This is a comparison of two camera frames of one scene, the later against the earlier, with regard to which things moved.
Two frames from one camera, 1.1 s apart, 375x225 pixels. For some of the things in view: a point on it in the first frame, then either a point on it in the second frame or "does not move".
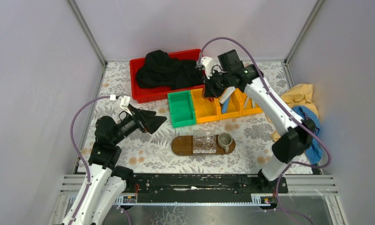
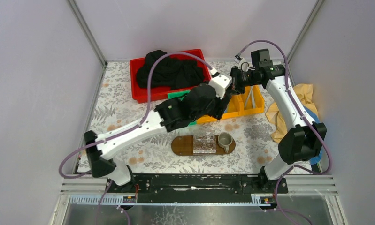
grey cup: (225, 139) does not move
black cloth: (158, 70) does not move
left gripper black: (140, 119) → (221, 105)
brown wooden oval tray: (183, 145) does not move
